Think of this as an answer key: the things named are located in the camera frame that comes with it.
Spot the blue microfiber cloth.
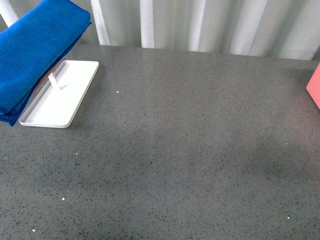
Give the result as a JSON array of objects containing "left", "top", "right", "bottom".
[{"left": 0, "top": 0, "right": 91, "bottom": 127}]

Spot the white towel rack stand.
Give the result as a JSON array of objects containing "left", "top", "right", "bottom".
[{"left": 19, "top": 60, "right": 99, "bottom": 128}]

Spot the pink box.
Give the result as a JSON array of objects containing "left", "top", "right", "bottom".
[{"left": 306, "top": 63, "right": 320, "bottom": 109}]

